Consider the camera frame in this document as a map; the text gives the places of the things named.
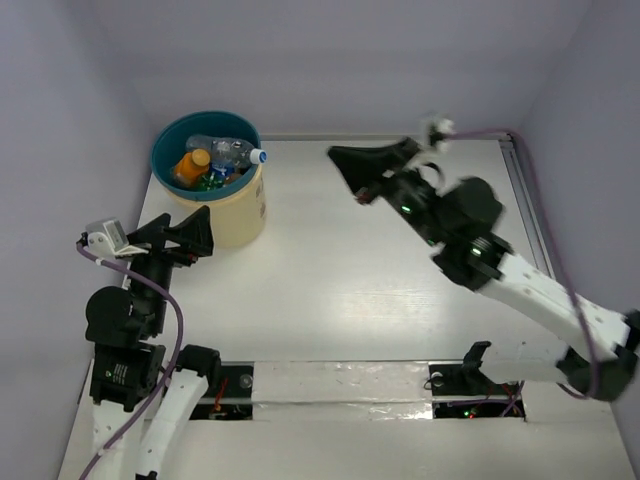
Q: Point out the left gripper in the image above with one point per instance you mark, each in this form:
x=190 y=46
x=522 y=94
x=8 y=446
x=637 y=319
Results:
x=167 y=250

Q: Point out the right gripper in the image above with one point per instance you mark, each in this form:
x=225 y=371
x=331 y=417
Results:
x=369 y=165

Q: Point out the green plastic soda bottle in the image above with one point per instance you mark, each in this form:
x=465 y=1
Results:
x=210 y=182

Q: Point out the small orange juice bottle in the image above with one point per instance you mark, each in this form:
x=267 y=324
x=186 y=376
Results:
x=193 y=165

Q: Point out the clear crushed plastic bottle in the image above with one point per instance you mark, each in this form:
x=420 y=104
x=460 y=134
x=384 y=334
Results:
x=230 y=157

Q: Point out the clear bottle white cap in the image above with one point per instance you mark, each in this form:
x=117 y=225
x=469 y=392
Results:
x=257 y=156

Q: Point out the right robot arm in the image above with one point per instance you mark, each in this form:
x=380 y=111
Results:
x=601 y=356

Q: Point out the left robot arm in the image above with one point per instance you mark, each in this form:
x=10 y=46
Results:
x=145 y=382

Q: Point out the teal and cream bin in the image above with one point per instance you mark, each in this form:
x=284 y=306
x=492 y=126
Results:
x=237 y=210

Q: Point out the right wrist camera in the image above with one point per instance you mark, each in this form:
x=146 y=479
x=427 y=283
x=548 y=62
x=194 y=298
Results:
x=436 y=131

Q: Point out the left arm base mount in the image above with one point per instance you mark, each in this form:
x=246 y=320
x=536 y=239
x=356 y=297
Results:
x=231 y=398

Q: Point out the aluminium rail right edge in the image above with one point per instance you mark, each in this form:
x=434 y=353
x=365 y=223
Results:
x=516 y=169

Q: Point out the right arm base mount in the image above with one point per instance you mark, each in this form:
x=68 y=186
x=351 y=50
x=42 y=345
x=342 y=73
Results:
x=465 y=393

